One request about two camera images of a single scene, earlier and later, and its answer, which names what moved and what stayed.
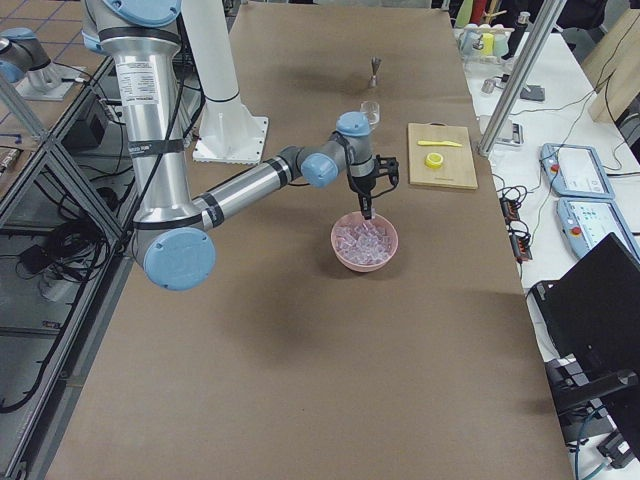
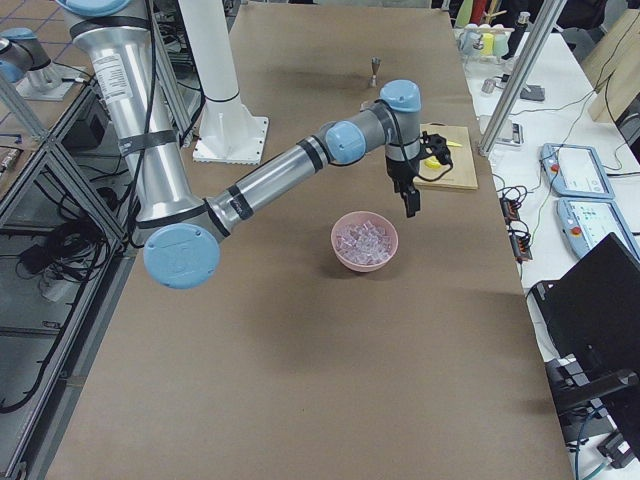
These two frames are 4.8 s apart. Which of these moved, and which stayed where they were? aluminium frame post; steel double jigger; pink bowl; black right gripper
Moved: black right gripper
Stayed: aluminium frame post; steel double jigger; pink bowl
